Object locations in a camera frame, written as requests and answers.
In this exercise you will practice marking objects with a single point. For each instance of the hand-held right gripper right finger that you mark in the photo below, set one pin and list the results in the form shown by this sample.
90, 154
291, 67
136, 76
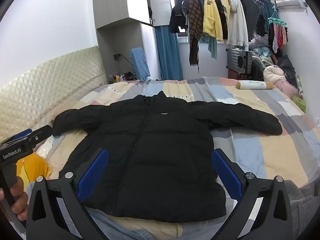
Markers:
227, 177

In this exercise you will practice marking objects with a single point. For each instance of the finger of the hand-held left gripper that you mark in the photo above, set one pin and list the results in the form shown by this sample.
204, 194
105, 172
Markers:
23, 133
41, 134

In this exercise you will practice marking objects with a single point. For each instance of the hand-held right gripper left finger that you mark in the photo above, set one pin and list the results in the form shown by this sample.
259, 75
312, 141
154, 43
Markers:
93, 175

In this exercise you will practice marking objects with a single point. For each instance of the black puffer jacket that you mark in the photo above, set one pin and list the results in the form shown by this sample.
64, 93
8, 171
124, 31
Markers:
155, 155

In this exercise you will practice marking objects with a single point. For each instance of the pile of clothes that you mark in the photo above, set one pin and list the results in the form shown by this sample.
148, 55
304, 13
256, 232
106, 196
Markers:
272, 65

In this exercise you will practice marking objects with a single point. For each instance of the person's left hand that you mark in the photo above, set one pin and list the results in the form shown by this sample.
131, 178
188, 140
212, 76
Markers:
17, 200

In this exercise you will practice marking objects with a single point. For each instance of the yellow cloth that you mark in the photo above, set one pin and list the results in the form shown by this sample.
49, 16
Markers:
32, 166

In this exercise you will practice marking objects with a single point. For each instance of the patchwork bed sheet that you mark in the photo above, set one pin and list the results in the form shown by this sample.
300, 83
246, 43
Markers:
262, 140

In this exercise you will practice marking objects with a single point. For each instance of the cream quilted headboard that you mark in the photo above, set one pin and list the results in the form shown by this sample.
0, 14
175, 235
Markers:
50, 80

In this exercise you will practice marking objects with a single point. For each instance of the grey fuzzy cloth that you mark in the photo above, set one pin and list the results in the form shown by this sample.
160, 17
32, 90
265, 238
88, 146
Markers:
302, 210

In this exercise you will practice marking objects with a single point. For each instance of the cream cylindrical pillow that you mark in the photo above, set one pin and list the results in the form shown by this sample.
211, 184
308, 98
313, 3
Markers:
252, 85

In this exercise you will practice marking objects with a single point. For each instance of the bedside clutter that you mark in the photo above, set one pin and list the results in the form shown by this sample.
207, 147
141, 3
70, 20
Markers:
122, 76

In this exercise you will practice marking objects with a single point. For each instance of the green box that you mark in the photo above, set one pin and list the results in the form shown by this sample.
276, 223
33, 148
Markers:
299, 103

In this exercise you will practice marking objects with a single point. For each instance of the teal hanging garment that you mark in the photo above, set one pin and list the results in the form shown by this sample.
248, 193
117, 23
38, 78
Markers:
211, 46

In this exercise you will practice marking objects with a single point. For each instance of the blue curtain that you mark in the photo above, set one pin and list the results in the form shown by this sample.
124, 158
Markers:
168, 55

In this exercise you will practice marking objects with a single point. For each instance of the grey wardrobe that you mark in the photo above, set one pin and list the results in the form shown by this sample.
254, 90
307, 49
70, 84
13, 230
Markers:
120, 17

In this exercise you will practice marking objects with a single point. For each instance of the white hoodie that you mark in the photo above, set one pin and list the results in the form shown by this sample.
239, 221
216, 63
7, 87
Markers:
238, 25

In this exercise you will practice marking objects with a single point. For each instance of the green clip hanger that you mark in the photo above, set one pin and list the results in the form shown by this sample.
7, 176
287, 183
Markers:
277, 27

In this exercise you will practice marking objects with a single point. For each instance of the yellow fleece jacket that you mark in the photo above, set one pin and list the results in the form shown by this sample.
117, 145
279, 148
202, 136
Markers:
211, 17

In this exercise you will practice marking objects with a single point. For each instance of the black brown-trimmed coat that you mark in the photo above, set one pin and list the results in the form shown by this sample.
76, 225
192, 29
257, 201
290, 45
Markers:
221, 15

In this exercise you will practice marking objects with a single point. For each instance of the brown patterned scarf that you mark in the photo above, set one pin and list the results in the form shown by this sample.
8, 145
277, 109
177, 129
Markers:
195, 17

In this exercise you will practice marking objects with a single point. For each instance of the dark grey sweater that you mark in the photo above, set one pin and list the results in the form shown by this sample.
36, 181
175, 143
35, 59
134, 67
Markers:
251, 10

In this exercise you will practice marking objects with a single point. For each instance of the black hanging jacket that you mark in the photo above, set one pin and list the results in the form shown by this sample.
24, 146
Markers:
178, 10

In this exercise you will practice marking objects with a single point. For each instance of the white air conditioner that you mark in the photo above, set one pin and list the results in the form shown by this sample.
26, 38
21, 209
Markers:
287, 3

